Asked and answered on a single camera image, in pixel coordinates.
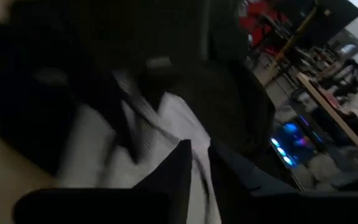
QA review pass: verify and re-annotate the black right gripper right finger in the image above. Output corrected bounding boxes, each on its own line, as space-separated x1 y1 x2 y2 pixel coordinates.
208 139 358 224

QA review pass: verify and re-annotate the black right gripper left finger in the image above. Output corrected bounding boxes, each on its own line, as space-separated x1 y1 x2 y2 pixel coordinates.
12 139 194 224

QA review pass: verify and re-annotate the white mesh bag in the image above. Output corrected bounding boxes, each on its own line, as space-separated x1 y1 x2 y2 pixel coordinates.
56 70 223 224

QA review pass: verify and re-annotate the black backpack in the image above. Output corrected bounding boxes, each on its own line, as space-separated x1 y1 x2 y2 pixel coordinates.
0 0 276 177

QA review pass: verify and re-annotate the black computer tower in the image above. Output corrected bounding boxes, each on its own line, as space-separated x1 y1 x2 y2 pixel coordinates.
269 115 321 171

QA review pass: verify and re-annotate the light wooden desk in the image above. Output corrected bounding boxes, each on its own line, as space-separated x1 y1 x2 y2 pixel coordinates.
296 72 358 170

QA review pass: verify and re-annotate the red storage bin rack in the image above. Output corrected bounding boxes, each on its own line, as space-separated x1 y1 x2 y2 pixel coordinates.
239 0 289 57

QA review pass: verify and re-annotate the yellow hanging cable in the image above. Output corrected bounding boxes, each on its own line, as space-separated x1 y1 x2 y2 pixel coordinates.
263 5 319 88

